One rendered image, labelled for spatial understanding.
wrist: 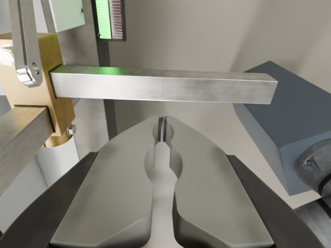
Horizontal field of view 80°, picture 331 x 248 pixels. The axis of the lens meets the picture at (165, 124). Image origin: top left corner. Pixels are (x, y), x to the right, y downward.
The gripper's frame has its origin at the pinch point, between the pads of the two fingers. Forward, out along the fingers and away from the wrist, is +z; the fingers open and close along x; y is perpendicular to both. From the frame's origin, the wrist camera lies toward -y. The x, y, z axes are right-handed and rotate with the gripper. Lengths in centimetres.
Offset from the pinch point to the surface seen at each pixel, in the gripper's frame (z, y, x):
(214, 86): 11.4, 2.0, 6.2
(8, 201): 20, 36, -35
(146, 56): 96, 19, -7
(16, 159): 3.6, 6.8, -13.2
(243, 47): 96, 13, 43
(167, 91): 11.4, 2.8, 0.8
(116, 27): 25.6, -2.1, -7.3
